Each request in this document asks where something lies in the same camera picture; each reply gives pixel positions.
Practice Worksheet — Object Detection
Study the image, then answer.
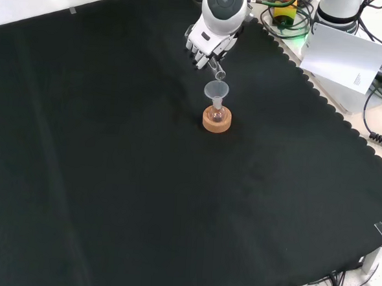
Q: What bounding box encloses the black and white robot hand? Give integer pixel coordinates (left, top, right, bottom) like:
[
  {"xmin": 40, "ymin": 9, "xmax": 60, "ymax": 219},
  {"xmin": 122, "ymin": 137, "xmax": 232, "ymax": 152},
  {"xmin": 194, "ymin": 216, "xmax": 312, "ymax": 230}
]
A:
[{"xmin": 183, "ymin": 16, "xmax": 248, "ymax": 73}]

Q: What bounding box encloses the glass round-bottom flask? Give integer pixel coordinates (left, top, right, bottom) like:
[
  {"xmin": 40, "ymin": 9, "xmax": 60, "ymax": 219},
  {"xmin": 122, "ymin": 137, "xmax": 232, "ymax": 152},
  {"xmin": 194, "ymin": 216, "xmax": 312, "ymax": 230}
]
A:
[{"xmin": 208, "ymin": 96, "xmax": 228, "ymax": 124}]

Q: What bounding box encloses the translucent plastic funnel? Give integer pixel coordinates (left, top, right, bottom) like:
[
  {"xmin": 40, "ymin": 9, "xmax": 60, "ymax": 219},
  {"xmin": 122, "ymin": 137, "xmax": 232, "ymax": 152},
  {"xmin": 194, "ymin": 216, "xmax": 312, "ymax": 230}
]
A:
[{"xmin": 203, "ymin": 80, "xmax": 230, "ymax": 102}]

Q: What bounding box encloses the yellow stop button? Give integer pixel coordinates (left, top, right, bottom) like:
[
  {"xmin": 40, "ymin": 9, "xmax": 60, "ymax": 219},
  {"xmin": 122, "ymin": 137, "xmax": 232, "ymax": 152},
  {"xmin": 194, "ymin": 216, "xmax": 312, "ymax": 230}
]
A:
[{"xmin": 271, "ymin": 1, "xmax": 299, "ymax": 29}]

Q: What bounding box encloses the black bench cloth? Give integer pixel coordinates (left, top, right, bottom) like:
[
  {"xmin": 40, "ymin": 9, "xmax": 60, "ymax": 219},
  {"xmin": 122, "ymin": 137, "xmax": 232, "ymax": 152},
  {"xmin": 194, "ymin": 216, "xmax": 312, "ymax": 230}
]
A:
[{"xmin": 0, "ymin": 0, "xmax": 382, "ymax": 286}]

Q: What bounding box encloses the white box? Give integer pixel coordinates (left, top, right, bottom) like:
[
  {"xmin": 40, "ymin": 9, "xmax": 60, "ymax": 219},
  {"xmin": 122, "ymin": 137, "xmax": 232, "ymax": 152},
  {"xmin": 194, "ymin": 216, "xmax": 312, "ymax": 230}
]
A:
[{"xmin": 297, "ymin": 35, "xmax": 379, "ymax": 116}]

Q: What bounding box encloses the cork ring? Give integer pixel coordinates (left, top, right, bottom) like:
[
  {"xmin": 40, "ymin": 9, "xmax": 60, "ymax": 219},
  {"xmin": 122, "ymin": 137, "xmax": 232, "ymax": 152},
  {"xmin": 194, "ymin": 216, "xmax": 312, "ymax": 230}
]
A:
[{"xmin": 201, "ymin": 104, "xmax": 234, "ymax": 135}]

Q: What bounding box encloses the green cable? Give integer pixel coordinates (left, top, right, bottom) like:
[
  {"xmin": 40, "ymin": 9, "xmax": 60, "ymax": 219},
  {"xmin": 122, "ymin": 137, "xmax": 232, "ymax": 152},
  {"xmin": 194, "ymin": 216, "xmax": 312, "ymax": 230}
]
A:
[{"xmin": 244, "ymin": 0, "xmax": 317, "ymax": 41}]

